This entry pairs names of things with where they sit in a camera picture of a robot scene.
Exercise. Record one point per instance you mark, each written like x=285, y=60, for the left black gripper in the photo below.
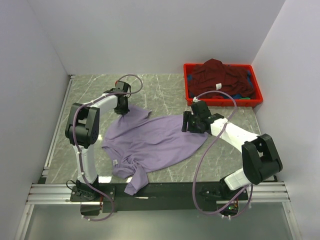
x=124, y=111

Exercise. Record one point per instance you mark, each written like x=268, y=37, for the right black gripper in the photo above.
x=188, y=116

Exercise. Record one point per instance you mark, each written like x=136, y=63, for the lavender t shirt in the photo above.
x=138, y=144

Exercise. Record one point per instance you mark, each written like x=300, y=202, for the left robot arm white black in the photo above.
x=82, y=130

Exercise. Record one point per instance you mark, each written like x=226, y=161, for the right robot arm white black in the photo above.
x=260, y=158

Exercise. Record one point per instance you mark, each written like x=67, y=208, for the red plastic bin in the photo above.
x=253, y=102

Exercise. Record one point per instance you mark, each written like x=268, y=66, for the dark red t shirt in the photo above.
x=212, y=65

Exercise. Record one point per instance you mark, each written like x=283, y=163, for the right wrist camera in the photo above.
x=200, y=109

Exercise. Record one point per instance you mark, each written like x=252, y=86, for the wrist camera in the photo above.
x=122, y=87
x=200, y=109

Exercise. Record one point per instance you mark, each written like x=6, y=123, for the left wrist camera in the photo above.
x=122, y=87

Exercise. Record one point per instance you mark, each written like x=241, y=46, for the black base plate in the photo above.
x=154, y=196

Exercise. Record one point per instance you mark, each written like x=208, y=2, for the aluminium front rail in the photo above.
x=59, y=194

